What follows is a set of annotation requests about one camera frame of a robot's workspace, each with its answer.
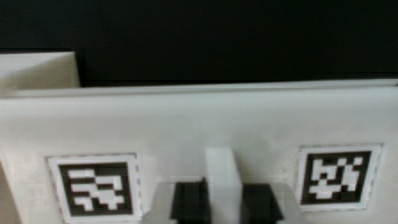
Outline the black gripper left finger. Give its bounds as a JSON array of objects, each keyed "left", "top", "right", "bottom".
[{"left": 171, "top": 180, "right": 212, "bottom": 224}]

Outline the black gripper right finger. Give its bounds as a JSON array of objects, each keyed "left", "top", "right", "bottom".
[{"left": 241, "top": 183, "right": 285, "bottom": 224}]

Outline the white cabinet door panel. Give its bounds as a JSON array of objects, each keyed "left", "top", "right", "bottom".
[{"left": 0, "top": 87, "right": 398, "bottom": 224}]

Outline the white cabinet body box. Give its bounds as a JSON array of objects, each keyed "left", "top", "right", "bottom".
[{"left": 0, "top": 51, "right": 398, "bottom": 99}]

